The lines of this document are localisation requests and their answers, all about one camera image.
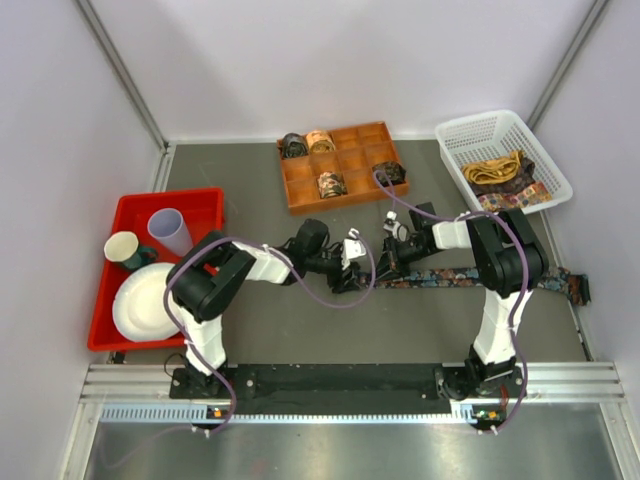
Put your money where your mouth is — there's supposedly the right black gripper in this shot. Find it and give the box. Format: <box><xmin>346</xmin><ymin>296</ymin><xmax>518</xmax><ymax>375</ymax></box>
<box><xmin>370</xmin><ymin>234</ymin><xmax>438</xmax><ymax>284</ymax></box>

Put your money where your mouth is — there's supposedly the dark floral necktie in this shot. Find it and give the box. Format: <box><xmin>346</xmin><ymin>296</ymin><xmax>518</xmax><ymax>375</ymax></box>
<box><xmin>373</xmin><ymin>266</ymin><xmax>591</xmax><ymax>306</ymax></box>

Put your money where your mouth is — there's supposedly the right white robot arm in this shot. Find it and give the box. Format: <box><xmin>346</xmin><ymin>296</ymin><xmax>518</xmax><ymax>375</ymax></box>
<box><xmin>376</xmin><ymin>202</ymin><xmax>549</xmax><ymax>400</ymax></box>

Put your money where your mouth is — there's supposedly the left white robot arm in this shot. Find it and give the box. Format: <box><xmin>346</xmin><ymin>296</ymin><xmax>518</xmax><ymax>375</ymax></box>
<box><xmin>163</xmin><ymin>219</ymin><xmax>368</xmax><ymax>397</ymax></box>

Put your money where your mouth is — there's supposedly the dark brown rolled tie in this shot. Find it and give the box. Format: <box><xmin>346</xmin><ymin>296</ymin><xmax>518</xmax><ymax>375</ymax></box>
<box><xmin>371</xmin><ymin>161</ymin><xmax>406</xmax><ymax>188</ymax></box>

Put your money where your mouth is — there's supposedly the floral black rolled tie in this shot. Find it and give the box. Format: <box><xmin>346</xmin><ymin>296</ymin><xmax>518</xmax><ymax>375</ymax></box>
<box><xmin>317</xmin><ymin>171</ymin><xmax>348</xmax><ymax>199</ymax></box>

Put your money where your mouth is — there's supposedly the orange compartment tray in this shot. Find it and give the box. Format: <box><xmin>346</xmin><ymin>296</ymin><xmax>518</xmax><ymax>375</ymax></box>
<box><xmin>277</xmin><ymin>121</ymin><xmax>409</xmax><ymax>215</ymax></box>

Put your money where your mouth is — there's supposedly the gold folded tie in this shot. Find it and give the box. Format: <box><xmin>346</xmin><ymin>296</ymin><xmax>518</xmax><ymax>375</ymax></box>
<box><xmin>461</xmin><ymin>150</ymin><xmax>524</xmax><ymax>185</ymax></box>

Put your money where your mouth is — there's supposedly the white plastic basket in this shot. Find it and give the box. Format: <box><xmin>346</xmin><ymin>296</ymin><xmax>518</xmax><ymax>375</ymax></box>
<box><xmin>435</xmin><ymin>110</ymin><xmax>573</xmax><ymax>215</ymax></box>

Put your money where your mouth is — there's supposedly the peach rolled tie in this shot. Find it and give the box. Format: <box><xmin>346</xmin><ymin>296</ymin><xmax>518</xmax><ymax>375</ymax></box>
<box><xmin>305</xmin><ymin>130</ymin><xmax>336</xmax><ymax>154</ymax></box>

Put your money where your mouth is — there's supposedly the dark maroon folded tie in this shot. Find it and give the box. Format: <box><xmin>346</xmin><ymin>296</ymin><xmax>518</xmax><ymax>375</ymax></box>
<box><xmin>470</xmin><ymin>157</ymin><xmax>535</xmax><ymax>197</ymax></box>

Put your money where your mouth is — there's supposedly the cream floral folded tie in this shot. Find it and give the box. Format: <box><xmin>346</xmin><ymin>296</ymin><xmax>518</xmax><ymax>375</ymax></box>
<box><xmin>478</xmin><ymin>182</ymin><xmax>552</xmax><ymax>212</ymax></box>

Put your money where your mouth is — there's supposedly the red plastic bin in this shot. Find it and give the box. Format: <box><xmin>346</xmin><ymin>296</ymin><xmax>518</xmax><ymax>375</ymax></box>
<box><xmin>87</xmin><ymin>187</ymin><xmax>225</xmax><ymax>352</ymax></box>

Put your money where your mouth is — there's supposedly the lilac plastic cup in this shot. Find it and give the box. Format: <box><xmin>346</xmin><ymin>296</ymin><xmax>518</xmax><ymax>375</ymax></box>
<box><xmin>147</xmin><ymin>208</ymin><xmax>193</xmax><ymax>257</ymax></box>

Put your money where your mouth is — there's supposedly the white paper plate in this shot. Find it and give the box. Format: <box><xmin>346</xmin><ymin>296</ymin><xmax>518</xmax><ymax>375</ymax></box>
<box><xmin>112</xmin><ymin>262</ymin><xmax>179</xmax><ymax>343</ymax></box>

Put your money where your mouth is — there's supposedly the dark green mug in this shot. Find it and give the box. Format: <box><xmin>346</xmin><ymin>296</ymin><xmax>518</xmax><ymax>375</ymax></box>
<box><xmin>117</xmin><ymin>245</ymin><xmax>158</xmax><ymax>272</ymax></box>

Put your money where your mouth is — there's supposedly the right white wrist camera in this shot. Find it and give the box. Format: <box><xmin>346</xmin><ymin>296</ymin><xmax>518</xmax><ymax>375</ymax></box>
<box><xmin>383</xmin><ymin>210</ymin><xmax>409</xmax><ymax>242</ymax></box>

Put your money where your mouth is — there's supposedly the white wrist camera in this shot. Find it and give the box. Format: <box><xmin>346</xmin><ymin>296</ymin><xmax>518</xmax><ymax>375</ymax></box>
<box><xmin>383</xmin><ymin>210</ymin><xmax>409</xmax><ymax>242</ymax></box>
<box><xmin>341</xmin><ymin>228</ymin><xmax>367</xmax><ymax>270</ymax></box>

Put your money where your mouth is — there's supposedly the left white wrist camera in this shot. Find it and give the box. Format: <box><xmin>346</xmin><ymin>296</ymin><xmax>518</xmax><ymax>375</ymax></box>
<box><xmin>341</xmin><ymin>228</ymin><xmax>367</xmax><ymax>270</ymax></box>

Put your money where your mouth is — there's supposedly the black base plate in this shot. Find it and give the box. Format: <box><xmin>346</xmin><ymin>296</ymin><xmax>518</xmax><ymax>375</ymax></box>
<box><xmin>168</xmin><ymin>362</ymin><xmax>528</xmax><ymax>415</ymax></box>

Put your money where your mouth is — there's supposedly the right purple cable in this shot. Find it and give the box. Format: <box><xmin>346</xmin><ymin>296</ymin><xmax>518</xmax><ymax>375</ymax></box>
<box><xmin>373</xmin><ymin>169</ymin><xmax>532</xmax><ymax>434</ymax></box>

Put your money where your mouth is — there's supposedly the aluminium frame rail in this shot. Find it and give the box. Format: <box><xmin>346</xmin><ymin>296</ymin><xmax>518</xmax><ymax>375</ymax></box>
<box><xmin>61</xmin><ymin>362</ymin><xmax>639</xmax><ymax>479</ymax></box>

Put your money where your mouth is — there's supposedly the slotted cable duct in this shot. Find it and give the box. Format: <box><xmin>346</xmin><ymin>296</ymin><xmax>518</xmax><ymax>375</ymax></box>
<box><xmin>99</xmin><ymin>399</ymin><xmax>478</xmax><ymax>426</ymax></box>

